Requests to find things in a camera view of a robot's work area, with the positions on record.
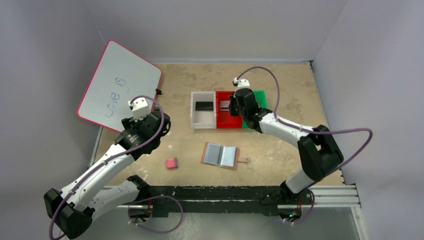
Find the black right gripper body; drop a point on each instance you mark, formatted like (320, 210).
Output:
(234, 106)

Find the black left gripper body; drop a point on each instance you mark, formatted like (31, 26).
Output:
(129, 123)

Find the green plastic bin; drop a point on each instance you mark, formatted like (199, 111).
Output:
(261, 97)

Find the white plastic bin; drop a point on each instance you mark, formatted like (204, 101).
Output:
(203, 119)

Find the pink eraser block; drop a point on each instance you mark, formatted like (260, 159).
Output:
(171, 163)

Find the brown leather card holder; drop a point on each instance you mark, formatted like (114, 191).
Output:
(222, 156)

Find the pink framed whiteboard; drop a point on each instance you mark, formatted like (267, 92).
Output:
(119, 76)

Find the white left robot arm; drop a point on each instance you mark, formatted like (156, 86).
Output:
(74, 207)

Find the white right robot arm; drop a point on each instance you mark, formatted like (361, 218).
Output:
(318, 151)

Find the silver striped card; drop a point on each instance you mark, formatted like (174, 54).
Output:
(224, 105)

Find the black card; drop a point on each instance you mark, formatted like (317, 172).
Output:
(204, 106)

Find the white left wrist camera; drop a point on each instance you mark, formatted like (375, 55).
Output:
(139, 108)

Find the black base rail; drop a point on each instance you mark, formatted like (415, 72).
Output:
(266, 200)

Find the aluminium frame rail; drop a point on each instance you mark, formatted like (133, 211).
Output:
(336, 196)

